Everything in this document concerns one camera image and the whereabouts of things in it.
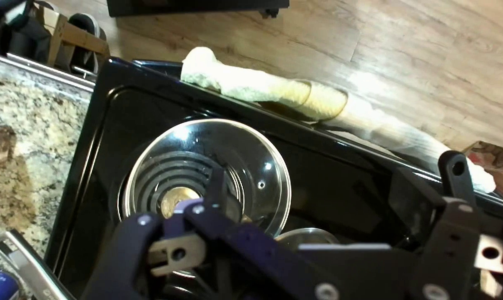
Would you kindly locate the dark bags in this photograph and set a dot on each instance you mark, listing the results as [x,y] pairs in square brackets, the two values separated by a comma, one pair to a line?
[10,25]

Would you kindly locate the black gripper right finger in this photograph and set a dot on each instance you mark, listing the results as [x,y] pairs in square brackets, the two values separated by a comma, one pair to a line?
[452,250]

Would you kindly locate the white towel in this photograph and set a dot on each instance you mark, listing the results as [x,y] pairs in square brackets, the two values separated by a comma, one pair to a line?
[295,92]

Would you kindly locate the dark cooking pot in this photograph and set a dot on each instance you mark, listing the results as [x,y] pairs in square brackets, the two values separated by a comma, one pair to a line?
[24,263]

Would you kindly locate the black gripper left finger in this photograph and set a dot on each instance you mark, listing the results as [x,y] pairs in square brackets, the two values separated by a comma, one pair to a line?
[135,255]

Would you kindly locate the black electric stove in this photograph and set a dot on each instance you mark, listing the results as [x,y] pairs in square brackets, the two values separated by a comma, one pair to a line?
[340,177]

